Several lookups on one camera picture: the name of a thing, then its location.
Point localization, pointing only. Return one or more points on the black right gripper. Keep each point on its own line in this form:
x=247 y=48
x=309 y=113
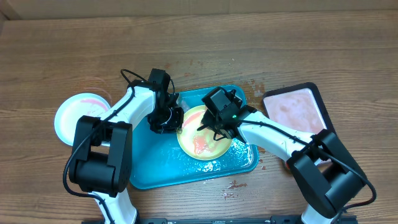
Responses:
x=208 y=121

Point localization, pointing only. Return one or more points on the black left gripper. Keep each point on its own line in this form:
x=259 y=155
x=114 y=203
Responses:
x=176 y=126

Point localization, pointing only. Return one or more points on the yellow plate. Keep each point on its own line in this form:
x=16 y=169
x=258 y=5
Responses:
x=200 y=144

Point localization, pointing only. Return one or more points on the light blue plate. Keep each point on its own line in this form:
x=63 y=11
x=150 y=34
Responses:
x=73 y=109

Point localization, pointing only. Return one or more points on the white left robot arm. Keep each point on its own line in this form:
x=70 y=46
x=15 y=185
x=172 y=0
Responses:
x=101 y=161

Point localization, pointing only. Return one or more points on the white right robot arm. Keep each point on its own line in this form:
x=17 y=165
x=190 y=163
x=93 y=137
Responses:
x=325 y=172

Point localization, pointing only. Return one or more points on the black tray with red water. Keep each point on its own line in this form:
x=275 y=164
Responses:
x=298 y=107

